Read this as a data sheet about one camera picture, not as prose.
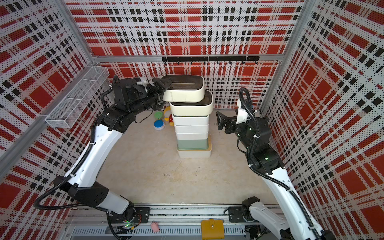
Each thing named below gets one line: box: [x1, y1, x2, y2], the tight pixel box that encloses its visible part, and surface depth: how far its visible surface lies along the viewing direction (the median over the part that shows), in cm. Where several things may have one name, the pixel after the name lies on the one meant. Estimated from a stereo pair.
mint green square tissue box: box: [176, 134, 209, 150], surface depth 84 cm
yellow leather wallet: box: [201, 218, 225, 240], surface depth 71 cm
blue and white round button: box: [153, 119, 165, 131], surface depth 111 cm
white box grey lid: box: [172, 114, 210, 126], surface depth 71 cm
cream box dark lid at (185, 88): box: [161, 75, 205, 103], surface depth 62 cm
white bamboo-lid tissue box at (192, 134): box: [175, 129, 209, 140], surface depth 78 cm
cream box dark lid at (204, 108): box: [169, 90, 213, 116], surface depth 65 cm
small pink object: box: [151, 222, 160, 233], surface depth 70 cm
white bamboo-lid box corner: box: [174, 124, 209, 133], surface depth 76 cm
